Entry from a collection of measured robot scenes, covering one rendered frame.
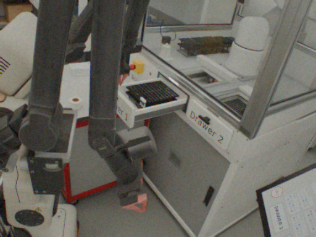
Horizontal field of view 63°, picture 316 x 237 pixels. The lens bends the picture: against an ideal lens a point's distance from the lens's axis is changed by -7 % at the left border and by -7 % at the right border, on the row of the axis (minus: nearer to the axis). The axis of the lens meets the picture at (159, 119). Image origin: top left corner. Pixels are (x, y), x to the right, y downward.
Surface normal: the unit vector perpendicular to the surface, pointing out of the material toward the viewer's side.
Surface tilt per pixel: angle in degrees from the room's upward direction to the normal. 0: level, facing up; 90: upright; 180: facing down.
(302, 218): 50
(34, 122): 90
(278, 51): 90
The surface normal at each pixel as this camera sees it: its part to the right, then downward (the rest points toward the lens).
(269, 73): -0.81, 0.22
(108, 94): 0.18, 0.59
